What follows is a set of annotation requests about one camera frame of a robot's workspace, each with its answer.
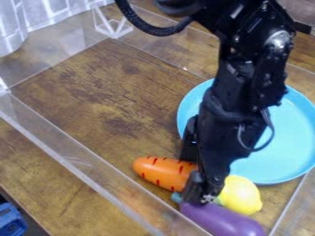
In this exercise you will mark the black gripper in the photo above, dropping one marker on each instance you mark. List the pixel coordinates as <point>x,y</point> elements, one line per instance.
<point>218,136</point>

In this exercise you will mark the clear acrylic enclosure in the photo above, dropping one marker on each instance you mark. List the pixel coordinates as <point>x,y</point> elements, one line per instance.
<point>104,99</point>

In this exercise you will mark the blue round tray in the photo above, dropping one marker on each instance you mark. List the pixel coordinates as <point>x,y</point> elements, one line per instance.
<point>288,157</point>

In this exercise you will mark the blue plastic object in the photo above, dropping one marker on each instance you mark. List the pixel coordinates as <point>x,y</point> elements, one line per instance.
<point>12,223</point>

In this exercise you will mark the white grid curtain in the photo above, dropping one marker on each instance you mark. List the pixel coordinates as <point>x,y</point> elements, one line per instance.
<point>23,16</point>

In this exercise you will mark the purple toy eggplant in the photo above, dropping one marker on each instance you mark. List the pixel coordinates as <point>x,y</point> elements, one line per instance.
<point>218,220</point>

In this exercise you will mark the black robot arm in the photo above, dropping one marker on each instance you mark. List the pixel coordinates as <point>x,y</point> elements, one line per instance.
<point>255,32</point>

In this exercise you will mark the orange toy carrot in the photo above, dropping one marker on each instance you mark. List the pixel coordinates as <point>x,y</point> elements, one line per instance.
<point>163,171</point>

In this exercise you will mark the yellow toy lemon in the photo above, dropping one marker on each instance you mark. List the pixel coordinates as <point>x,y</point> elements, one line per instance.
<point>239,196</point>

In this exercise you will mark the dark baseboard strip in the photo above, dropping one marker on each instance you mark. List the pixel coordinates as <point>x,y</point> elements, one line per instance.
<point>302,27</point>

